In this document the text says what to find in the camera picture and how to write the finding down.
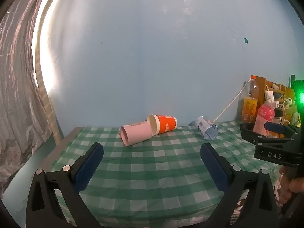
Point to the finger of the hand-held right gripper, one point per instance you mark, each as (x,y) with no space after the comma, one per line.
(275,126)
(249,133)

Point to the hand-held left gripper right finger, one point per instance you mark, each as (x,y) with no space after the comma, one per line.
(213,168)

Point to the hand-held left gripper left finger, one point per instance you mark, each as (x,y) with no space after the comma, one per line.
(91,168)

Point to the pink paper cup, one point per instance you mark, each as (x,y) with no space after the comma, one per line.
(136,133)

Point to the orange and white paper cup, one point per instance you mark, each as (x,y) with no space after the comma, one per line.
(166,124)

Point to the person's right hand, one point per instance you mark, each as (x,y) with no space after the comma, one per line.
(285,190)

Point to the pink drink bottle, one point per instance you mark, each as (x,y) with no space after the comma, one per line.
(262,120)

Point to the orange juice bottle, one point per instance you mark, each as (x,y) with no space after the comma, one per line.
(249,104)

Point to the white charger plug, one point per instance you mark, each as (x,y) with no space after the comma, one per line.
(270,97)

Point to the wooden shelf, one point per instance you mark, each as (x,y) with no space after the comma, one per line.
(261,85)

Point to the green checked tablecloth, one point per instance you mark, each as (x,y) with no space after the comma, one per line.
(152,171)

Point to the grey curtain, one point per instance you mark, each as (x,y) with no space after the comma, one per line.
(14,99)

